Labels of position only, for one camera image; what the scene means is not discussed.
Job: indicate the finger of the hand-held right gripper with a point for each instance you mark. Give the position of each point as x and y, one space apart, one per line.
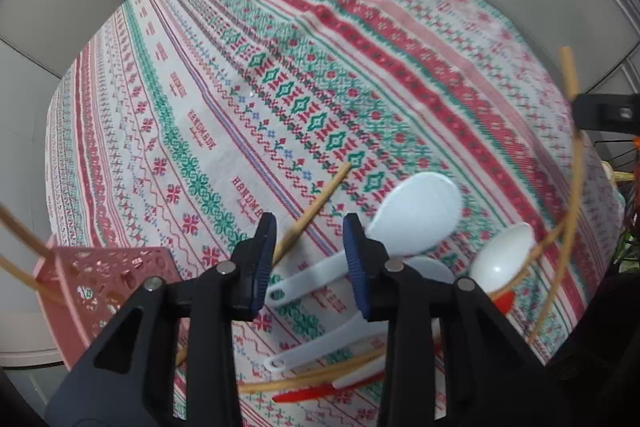
605 112

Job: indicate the colourful clutter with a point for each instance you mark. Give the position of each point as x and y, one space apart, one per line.
625 187

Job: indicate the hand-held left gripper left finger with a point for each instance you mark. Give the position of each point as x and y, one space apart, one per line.
265 257

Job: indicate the patterned red green tablecloth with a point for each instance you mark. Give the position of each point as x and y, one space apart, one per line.
300 57

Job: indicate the bamboo chopstick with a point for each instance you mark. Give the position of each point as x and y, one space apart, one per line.
25 229
320 204
30 279
300 379
570 72

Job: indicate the large white rice paddle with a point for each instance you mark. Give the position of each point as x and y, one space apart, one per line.
420 212

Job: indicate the red plastic spoon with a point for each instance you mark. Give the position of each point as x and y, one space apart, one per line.
310 394

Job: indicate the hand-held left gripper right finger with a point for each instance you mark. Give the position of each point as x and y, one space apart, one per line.
356 267

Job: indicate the white plastic spoon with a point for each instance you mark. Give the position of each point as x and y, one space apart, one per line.
500 257

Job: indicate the small white rice paddle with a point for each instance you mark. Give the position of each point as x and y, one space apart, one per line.
320 349

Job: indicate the pink perforated utensil holder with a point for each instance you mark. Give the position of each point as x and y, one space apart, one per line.
100 287

